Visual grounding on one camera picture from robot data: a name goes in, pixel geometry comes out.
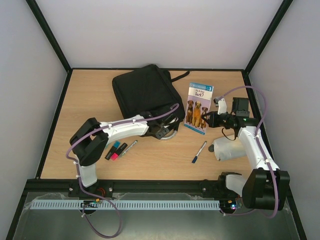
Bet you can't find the black marker pen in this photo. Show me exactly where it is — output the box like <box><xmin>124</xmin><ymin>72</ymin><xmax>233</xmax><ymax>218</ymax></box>
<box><xmin>104</xmin><ymin>142</ymin><xmax>128</xmax><ymax>160</ymax></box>

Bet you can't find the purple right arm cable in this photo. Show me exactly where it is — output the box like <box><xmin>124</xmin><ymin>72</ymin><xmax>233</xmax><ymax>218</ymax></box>
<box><xmin>214</xmin><ymin>85</ymin><xmax>280</xmax><ymax>219</ymax></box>

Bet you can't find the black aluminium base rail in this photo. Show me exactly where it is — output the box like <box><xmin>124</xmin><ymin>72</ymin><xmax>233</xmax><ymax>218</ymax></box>
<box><xmin>24</xmin><ymin>178</ymin><xmax>253</xmax><ymax>198</ymax></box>

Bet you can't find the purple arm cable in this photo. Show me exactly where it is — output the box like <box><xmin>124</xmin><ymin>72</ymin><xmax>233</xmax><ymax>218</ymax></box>
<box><xmin>65</xmin><ymin>102</ymin><xmax>180</xmax><ymax>238</ymax></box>
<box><xmin>214</xmin><ymin>85</ymin><xmax>280</xmax><ymax>219</ymax></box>

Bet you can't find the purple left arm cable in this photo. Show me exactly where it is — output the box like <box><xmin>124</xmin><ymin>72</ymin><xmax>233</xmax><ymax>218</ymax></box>
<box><xmin>65</xmin><ymin>102</ymin><xmax>180</xmax><ymax>238</ymax></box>

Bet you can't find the dog picture book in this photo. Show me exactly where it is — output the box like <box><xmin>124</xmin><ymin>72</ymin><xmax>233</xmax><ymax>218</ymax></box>
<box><xmin>184</xmin><ymin>82</ymin><xmax>214</xmax><ymax>135</ymax></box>

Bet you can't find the grey white pen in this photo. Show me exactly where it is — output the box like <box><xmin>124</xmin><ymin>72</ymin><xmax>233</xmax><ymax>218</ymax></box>
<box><xmin>119</xmin><ymin>140</ymin><xmax>138</xmax><ymax>158</ymax></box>

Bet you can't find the light blue slotted cable duct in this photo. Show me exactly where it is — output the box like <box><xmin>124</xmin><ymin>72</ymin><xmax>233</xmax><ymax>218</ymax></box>
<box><xmin>30</xmin><ymin>199</ymin><xmax>221</xmax><ymax>211</ymax></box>

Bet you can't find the black student backpack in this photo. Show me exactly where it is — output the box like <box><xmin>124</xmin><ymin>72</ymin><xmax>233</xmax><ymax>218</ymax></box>
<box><xmin>112</xmin><ymin>64</ymin><xmax>190</xmax><ymax>124</ymax></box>

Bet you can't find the pink highlighter marker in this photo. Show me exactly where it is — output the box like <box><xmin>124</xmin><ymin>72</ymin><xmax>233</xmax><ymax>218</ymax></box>
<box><xmin>110</xmin><ymin>153</ymin><xmax>119</xmax><ymax>161</ymax></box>

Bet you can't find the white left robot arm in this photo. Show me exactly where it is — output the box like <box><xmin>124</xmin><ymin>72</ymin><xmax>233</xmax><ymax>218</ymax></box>
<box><xmin>66</xmin><ymin>112</ymin><xmax>181</xmax><ymax>188</ymax></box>

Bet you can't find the blue highlighter marker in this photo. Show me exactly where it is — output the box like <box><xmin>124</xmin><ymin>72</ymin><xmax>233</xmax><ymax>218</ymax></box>
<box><xmin>108</xmin><ymin>141</ymin><xmax>121</xmax><ymax>155</ymax></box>

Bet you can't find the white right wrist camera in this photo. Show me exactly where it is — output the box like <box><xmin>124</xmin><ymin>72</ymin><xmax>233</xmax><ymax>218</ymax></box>
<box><xmin>213</xmin><ymin>96</ymin><xmax>227</xmax><ymax>115</ymax></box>

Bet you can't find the blue capped white pen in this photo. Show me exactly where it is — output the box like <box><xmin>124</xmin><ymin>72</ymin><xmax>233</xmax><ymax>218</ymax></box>
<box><xmin>191</xmin><ymin>141</ymin><xmax>207</xmax><ymax>164</ymax></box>

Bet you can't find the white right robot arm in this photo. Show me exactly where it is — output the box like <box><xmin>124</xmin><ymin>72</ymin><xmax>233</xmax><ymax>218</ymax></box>
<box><xmin>202</xmin><ymin>97</ymin><xmax>290</xmax><ymax>212</ymax></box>

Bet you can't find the grey-green notebook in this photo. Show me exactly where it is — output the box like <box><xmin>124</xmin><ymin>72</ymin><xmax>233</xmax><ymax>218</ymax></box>
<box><xmin>160</xmin><ymin>130</ymin><xmax>178</xmax><ymax>141</ymax></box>

